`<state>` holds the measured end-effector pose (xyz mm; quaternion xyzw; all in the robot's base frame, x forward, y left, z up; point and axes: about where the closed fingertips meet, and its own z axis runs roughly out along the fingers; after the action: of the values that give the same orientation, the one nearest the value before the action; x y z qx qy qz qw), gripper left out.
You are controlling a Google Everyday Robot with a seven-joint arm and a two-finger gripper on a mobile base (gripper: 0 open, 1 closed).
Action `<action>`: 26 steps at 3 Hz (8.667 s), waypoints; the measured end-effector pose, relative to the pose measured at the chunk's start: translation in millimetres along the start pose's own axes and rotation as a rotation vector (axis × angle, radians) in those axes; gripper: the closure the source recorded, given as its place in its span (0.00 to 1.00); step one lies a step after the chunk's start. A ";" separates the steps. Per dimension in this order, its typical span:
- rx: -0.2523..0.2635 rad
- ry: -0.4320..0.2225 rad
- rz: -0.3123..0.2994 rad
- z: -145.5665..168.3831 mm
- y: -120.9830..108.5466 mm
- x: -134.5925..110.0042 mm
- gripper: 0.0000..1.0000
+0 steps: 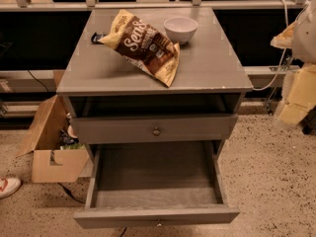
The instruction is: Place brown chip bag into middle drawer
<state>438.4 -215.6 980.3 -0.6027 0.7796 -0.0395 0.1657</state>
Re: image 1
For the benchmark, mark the white red sneaker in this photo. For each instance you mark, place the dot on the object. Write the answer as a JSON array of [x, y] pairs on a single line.
[[8, 186]]

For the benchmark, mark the items inside cardboard box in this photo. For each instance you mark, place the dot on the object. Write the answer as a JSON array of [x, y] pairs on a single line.
[[67, 137]]

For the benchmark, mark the closed grey upper drawer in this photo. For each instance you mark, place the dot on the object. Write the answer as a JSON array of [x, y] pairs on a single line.
[[153, 129]]

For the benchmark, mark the brown yellow chip bag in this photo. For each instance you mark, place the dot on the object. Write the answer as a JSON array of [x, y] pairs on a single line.
[[144, 47]]

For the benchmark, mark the open grey lower drawer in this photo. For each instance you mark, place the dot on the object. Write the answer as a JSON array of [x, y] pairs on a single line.
[[155, 184]]

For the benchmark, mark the grey wooden drawer cabinet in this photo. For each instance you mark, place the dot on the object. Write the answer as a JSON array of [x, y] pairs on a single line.
[[113, 101]]

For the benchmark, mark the white ceramic bowl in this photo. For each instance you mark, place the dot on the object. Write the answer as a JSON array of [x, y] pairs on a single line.
[[180, 29]]

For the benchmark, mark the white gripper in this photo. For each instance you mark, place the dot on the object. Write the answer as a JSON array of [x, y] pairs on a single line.
[[305, 39]]

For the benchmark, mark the open cardboard box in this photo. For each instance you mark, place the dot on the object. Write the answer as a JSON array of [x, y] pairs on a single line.
[[51, 164]]

